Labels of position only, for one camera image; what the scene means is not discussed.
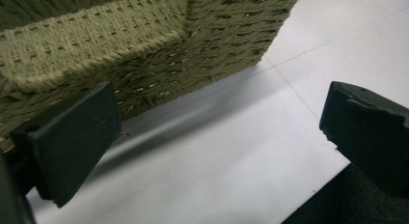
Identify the dark cloth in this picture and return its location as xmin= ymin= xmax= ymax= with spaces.
xmin=281 ymin=163 xmax=409 ymax=224

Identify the green woven basket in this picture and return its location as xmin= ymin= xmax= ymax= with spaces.
xmin=0 ymin=0 xmax=303 ymax=153

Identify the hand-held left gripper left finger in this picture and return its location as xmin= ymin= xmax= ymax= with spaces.
xmin=9 ymin=81 xmax=123 ymax=209

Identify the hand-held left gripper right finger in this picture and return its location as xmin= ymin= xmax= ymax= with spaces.
xmin=318 ymin=80 xmax=409 ymax=199

